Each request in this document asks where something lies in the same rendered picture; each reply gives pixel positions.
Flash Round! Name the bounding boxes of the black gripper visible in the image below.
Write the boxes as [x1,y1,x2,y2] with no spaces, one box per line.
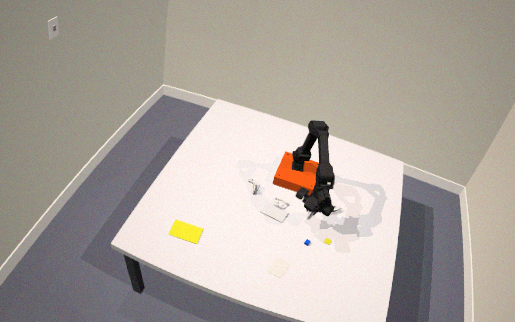
[295,187,334,217]

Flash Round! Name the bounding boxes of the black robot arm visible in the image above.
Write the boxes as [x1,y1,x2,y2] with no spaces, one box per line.
[292,120,335,213]

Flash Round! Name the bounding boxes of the yellow flat plate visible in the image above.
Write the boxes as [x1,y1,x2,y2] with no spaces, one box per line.
[169,219,204,244]

